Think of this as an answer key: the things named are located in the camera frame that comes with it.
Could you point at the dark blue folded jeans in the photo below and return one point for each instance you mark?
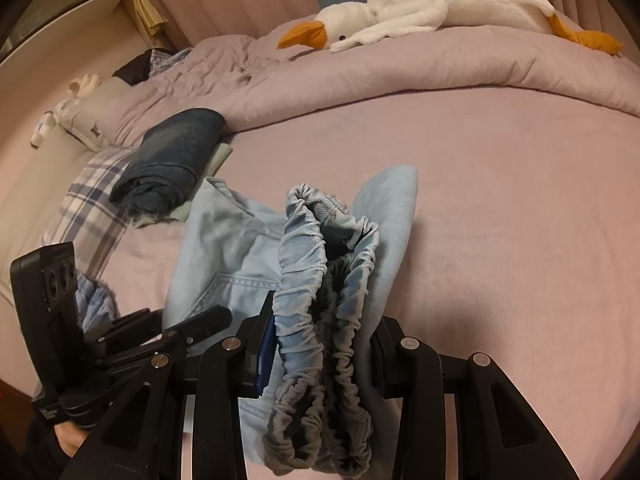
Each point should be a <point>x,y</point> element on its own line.
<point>170,160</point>

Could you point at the small white plush toy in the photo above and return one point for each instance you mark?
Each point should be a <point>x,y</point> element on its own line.
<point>85,85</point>
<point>47,122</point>

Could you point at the cream padded headboard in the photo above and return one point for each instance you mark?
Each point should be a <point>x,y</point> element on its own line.
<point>30,105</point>

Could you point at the pink quilt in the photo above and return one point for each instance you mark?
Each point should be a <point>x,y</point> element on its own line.
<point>425,60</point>

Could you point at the light blue pants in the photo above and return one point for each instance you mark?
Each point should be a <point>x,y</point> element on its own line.
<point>235,255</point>

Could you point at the blue gathered cloth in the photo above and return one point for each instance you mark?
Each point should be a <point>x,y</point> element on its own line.
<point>95,300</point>

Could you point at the dark garment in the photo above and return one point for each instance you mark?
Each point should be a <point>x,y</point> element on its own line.
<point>132,67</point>

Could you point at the pale green folded cloth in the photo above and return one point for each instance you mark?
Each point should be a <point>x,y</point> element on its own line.
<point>221,157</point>

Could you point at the person's left forearm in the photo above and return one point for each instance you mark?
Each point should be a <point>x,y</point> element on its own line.
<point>45,447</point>

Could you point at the plaid pillow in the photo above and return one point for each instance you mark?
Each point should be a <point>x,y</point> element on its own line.
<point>85,205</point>

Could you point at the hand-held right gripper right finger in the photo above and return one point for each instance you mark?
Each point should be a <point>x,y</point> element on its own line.
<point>381,360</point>

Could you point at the pink bed sheet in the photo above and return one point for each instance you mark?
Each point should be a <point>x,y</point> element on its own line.
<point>500,185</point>

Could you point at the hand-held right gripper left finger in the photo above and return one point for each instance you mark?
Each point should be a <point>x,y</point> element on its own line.
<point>265,355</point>

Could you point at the white shelf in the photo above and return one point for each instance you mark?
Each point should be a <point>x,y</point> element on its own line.
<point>75,5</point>

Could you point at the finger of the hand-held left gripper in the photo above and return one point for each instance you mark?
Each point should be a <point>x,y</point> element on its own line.
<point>205,325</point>
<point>132,327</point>

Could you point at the blue plaid shirt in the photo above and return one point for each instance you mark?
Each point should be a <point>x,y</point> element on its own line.
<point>170,60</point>

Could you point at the white goose plush toy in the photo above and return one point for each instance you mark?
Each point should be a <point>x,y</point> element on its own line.
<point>425,5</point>

